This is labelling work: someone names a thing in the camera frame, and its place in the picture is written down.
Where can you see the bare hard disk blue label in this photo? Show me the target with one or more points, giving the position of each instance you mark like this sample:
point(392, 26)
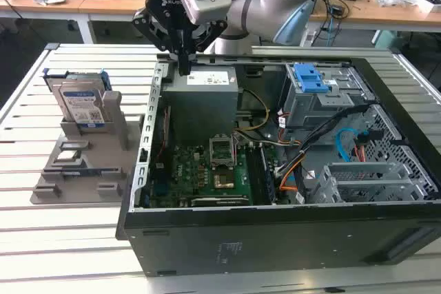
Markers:
point(81, 104)

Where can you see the grey parts rack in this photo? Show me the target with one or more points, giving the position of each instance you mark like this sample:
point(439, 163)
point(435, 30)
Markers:
point(93, 156)

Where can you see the silver CPU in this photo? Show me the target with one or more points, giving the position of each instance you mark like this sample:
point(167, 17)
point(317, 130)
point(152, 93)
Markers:
point(67, 157)

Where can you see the wooden desk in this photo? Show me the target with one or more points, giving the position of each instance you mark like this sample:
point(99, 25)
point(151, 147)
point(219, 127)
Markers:
point(103, 5)
point(379, 15)

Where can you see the RAM stick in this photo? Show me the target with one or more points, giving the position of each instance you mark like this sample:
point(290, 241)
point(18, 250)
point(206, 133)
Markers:
point(89, 171)

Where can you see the white cardboard box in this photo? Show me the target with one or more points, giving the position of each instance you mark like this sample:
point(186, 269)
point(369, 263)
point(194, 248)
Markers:
point(427, 5)

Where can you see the grey power supply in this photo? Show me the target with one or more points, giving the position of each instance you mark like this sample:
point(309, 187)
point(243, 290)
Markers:
point(200, 108)

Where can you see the blue plastic drive carrier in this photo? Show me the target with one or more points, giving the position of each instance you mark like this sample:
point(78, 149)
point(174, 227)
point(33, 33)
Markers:
point(308, 78)

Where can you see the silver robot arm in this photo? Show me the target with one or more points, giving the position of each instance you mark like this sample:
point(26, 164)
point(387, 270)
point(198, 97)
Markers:
point(262, 5)

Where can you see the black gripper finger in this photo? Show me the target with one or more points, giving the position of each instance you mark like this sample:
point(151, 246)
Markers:
point(212, 34)
point(151, 29)

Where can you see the CPU socket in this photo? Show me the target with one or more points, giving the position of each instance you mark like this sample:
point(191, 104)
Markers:
point(222, 181)

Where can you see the black PC case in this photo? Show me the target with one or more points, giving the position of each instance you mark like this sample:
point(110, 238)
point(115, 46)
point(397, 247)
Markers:
point(275, 239)

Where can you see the silver drive cage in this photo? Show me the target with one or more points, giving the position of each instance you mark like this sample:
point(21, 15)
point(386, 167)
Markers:
point(310, 108)

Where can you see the green motherboard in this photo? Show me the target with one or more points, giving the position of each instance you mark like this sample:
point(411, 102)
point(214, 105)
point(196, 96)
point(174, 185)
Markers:
point(193, 170)

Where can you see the metal locking lever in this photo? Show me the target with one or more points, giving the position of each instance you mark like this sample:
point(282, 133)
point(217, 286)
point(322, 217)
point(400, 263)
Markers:
point(235, 151)

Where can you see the black RAM slot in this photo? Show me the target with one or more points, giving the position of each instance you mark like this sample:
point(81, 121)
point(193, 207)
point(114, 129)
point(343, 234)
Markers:
point(267, 173)
point(255, 170)

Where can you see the silver expansion slot cover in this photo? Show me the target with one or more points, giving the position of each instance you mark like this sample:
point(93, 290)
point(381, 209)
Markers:
point(375, 189)
point(361, 169)

